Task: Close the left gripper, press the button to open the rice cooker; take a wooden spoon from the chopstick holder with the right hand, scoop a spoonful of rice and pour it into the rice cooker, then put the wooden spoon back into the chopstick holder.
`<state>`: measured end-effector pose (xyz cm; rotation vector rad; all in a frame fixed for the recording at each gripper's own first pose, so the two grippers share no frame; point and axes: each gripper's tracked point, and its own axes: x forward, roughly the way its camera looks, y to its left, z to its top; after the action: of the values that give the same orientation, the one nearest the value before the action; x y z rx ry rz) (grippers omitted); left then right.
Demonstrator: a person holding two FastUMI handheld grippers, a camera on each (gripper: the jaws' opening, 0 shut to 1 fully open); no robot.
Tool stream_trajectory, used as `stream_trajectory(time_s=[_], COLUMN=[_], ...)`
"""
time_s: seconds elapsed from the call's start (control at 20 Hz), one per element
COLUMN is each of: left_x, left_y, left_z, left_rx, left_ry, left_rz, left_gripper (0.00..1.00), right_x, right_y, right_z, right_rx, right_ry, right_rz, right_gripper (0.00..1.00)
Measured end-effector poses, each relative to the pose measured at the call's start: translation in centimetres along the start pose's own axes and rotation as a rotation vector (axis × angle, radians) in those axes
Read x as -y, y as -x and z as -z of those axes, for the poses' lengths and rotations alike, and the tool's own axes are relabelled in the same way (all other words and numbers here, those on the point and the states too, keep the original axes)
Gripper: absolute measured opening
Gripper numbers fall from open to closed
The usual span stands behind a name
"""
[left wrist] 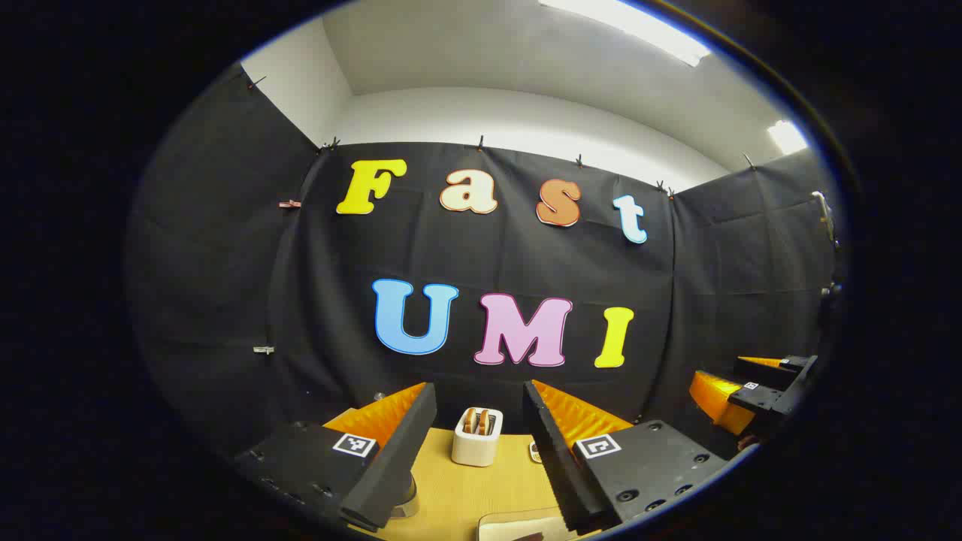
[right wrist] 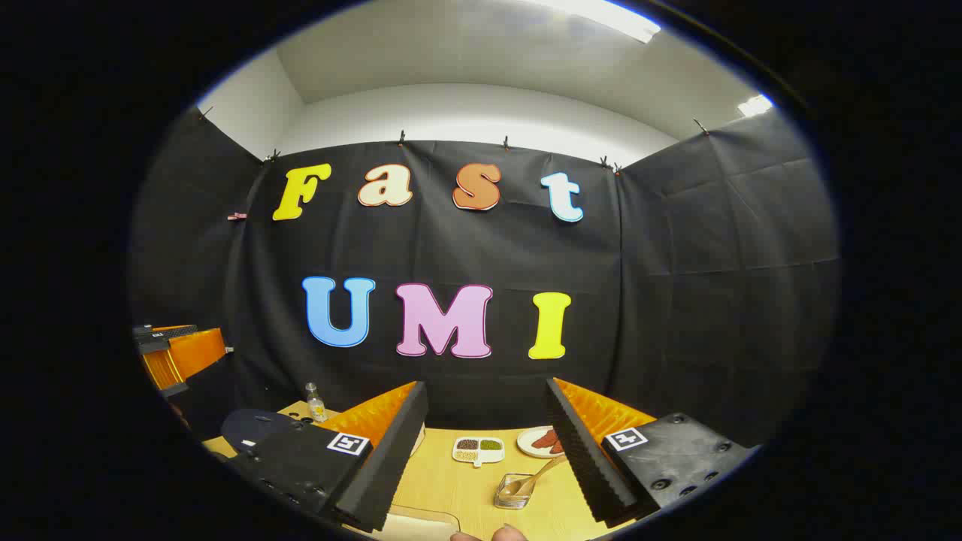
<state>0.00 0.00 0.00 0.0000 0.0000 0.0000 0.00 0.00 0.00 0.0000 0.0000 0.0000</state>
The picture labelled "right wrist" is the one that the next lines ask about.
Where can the dark blue rice cooker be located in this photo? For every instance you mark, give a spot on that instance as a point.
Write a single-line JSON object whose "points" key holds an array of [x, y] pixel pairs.
{"points": [[255, 427]]}

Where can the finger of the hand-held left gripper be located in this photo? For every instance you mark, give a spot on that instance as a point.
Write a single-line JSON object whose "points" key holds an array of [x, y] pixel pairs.
{"points": [[161, 370], [197, 352]]}

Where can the white round plate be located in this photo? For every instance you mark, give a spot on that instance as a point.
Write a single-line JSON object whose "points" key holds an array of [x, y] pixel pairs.
{"points": [[527, 443]]}

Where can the white divided dish with beans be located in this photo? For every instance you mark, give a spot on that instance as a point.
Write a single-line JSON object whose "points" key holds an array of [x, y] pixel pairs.
{"points": [[479, 449]]}

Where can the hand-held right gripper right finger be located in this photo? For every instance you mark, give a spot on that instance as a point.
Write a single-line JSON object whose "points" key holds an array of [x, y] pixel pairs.
{"points": [[586, 466]]}

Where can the small glass bottle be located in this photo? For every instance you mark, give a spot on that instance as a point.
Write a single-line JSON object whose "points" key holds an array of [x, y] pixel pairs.
{"points": [[316, 406]]}

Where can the black backdrop cloth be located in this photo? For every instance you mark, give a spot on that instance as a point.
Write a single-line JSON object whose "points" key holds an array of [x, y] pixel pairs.
{"points": [[451, 255]]}

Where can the wooden spoon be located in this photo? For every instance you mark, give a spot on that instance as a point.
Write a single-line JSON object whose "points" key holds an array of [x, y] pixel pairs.
{"points": [[537, 473]]}

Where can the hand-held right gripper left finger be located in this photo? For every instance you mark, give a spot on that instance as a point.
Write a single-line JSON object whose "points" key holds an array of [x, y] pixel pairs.
{"points": [[391, 466]]}

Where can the clear plastic rice box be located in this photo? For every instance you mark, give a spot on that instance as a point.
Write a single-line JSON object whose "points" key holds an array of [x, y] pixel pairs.
{"points": [[421, 524]]}

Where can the ceiling light panel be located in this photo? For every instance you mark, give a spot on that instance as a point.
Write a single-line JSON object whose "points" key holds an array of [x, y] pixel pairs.
{"points": [[755, 105]]}

